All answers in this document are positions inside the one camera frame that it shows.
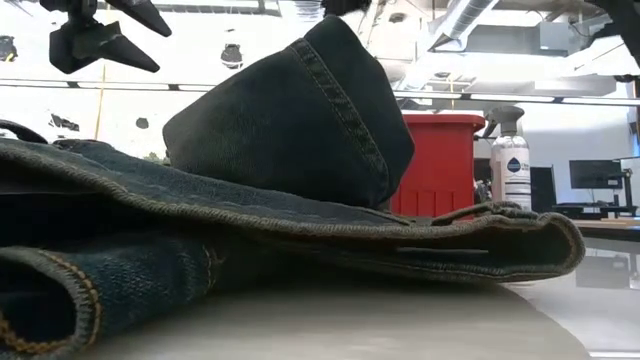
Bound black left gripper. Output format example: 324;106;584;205
39;0;172;75

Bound dark blue denim jeans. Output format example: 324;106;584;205
0;14;587;360

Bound red plastic laundry bin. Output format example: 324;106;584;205
388;113;487;220

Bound black round ceiling fixture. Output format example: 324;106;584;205
0;34;19;64
220;43;245;70

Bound long ceiling light bar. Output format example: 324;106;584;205
0;77;640;107

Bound white spray bottle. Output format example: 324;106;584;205
482;104;533;212

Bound black computer monitor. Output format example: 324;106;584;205
568;159;625;190
529;166;558;214

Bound yellow hanging strap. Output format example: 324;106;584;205
93;63;108;141

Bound silver ventilation duct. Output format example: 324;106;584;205
427;0;501;51

